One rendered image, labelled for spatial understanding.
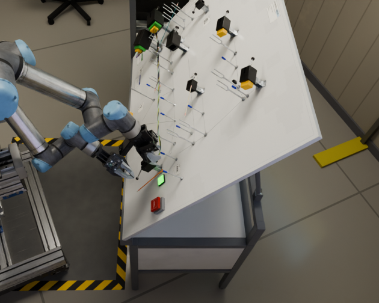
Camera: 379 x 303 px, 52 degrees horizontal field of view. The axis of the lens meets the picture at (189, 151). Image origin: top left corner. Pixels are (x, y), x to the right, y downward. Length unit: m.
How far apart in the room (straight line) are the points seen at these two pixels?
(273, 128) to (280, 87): 0.15
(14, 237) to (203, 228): 1.23
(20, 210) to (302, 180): 2.06
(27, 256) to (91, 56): 1.97
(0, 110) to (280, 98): 0.87
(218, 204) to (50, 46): 2.49
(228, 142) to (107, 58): 2.48
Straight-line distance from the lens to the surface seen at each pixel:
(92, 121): 1.46
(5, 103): 1.23
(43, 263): 2.53
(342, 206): 3.22
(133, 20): 2.38
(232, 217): 1.98
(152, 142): 1.52
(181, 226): 1.93
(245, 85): 1.37
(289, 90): 1.35
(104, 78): 3.59
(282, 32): 1.52
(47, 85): 1.42
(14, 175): 1.81
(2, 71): 1.26
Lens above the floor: 2.57
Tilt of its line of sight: 56 degrees down
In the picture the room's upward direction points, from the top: 11 degrees clockwise
